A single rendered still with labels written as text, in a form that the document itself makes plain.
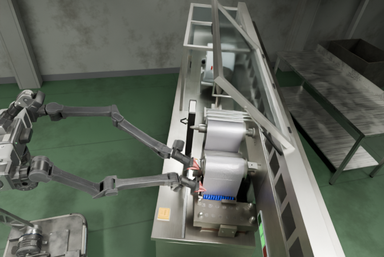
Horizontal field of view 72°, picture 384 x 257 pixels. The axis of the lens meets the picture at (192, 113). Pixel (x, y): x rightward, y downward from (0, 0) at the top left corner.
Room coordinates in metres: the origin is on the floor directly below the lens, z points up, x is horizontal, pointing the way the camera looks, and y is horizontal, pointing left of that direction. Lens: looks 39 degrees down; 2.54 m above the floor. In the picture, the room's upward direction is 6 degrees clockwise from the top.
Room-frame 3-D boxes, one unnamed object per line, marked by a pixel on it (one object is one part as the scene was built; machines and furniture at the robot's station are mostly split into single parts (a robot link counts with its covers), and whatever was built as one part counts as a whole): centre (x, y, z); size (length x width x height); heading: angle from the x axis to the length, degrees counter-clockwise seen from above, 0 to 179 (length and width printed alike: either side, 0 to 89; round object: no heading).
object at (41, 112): (1.23, 0.95, 1.45); 0.09 x 0.08 x 0.12; 18
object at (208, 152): (1.22, -0.24, 1.17); 0.26 x 0.12 x 0.12; 91
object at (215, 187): (1.04, -0.23, 1.11); 0.23 x 0.01 x 0.18; 91
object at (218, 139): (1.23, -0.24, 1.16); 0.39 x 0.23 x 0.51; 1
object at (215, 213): (0.92, -0.28, 1.00); 0.40 x 0.16 x 0.06; 91
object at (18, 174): (0.75, 0.80, 1.45); 0.09 x 0.08 x 0.12; 18
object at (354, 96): (3.00, -1.80, 0.48); 1.87 x 0.71 x 0.96; 17
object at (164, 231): (2.04, -0.14, 0.88); 2.52 x 0.66 x 0.04; 1
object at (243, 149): (2.17, -0.45, 1.02); 2.24 x 0.04 x 0.24; 1
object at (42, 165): (0.77, 0.72, 1.47); 0.10 x 0.05 x 0.09; 108
